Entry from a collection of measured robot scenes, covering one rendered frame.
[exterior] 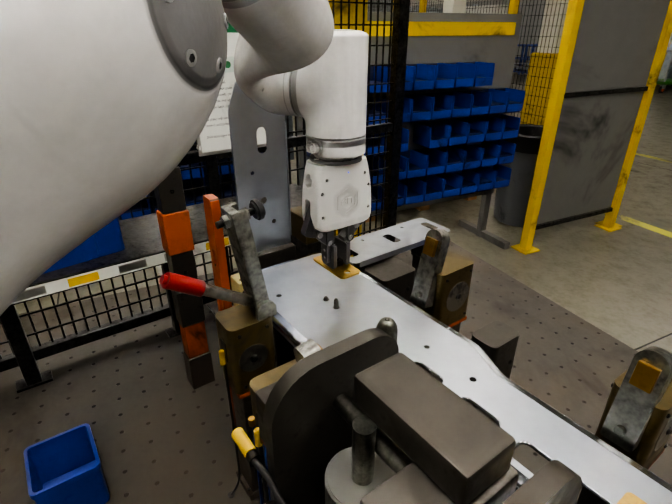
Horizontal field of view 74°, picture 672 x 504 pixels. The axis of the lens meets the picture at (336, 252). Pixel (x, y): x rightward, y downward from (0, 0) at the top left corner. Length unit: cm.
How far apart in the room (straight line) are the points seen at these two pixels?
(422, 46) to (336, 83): 226
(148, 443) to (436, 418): 76
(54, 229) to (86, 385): 101
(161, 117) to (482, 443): 26
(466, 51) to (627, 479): 269
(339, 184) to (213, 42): 47
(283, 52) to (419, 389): 33
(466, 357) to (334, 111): 39
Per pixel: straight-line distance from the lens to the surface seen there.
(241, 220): 59
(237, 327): 65
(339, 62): 60
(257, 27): 44
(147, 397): 111
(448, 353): 69
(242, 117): 87
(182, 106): 18
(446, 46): 295
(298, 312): 75
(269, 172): 92
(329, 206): 64
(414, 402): 34
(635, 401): 64
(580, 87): 338
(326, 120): 61
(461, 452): 31
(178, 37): 18
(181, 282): 60
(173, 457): 98
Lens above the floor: 142
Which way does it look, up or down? 26 degrees down
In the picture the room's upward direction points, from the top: straight up
